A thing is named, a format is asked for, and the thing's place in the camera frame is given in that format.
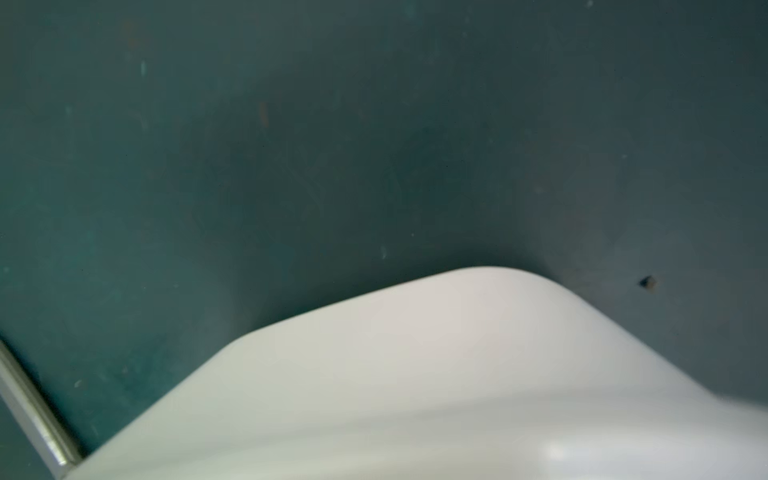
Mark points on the white storage box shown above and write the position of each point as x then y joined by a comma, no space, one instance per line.
478,373

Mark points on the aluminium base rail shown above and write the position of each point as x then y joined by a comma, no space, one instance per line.
40,424

